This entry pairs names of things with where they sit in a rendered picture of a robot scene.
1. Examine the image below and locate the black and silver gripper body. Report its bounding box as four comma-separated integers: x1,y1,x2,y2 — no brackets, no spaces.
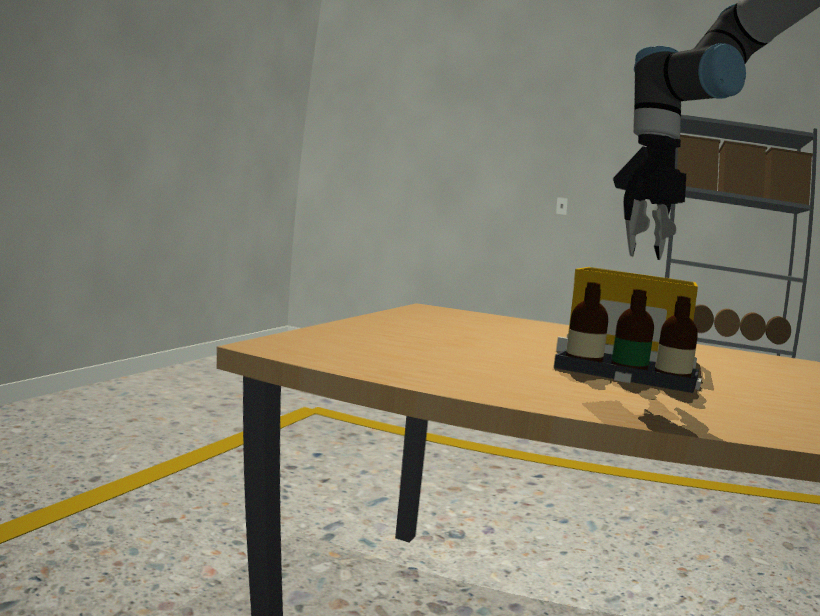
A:
631,134,686,204

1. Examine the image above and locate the brown glass bottle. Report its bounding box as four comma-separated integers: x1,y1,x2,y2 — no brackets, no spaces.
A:
566,282,608,362
655,296,698,377
611,289,654,370

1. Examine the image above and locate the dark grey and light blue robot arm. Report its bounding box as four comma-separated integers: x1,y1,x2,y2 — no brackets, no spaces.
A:
613,0,820,190

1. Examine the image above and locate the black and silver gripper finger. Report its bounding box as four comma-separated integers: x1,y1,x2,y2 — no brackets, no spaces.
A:
624,181,650,257
652,200,676,260

